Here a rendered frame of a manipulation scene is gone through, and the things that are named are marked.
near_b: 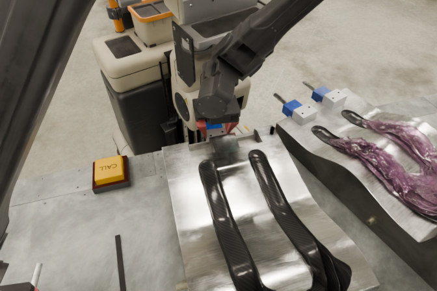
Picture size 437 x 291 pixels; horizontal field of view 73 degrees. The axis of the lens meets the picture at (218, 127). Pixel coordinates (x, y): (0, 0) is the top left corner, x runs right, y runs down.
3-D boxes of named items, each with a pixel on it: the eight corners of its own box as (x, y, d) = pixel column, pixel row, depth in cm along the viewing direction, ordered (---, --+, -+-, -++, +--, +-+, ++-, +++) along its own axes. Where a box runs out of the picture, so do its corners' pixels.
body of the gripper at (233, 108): (240, 118, 67) (242, 93, 62) (196, 123, 66) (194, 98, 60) (235, 100, 71) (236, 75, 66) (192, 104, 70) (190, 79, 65)
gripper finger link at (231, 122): (238, 143, 72) (240, 115, 66) (209, 147, 72) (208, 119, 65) (232, 123, 77) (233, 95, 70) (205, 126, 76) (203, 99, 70)
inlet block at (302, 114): (266, 104, 84) (268, 89, 80) (279, 98, 86) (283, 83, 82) (299, 133, 76) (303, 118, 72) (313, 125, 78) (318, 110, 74)
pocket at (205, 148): (188, 152, 68) (186, 141, 66) (210, 147, 69) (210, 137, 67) (192, 167, 65) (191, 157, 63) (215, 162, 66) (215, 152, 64)
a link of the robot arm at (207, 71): (231, 55, 61) (203, 53, 61) (229, 75, 56) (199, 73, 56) (229, 82, 66) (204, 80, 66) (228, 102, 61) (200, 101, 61)
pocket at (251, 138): (233, 143, 70) (233, 132, 68) (253, 138, 71) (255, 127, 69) (238, 157, 67) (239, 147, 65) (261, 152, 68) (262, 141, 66)
